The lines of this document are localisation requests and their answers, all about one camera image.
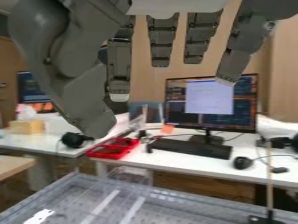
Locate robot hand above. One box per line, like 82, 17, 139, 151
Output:
5, 0, 298, 140

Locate laptop screen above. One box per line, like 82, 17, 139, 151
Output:
15, 70, 55, 105

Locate light wooden box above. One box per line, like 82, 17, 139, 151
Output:
8, 119, 46, 136

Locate black headphones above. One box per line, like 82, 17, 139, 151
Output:
59, 131, 95, 150

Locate white desk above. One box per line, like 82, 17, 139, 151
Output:
0, 111, 130, 159
89, 123, 298, 188

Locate red tray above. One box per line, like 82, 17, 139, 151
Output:
83, 143, 133, 161
103, 135, 142, 150

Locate black monitor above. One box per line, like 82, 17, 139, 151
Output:
163, 73, 260, 146

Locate wooden desk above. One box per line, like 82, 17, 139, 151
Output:
0, 154, 37, 183

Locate black keyboard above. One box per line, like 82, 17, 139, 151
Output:
145, 137, 234, 161

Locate clear box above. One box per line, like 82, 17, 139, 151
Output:
0, 171, 298, 224

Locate black mouse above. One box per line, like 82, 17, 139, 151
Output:
232, 155, 255, 171

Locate thin stick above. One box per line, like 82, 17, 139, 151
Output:
263, 139, 275, 221

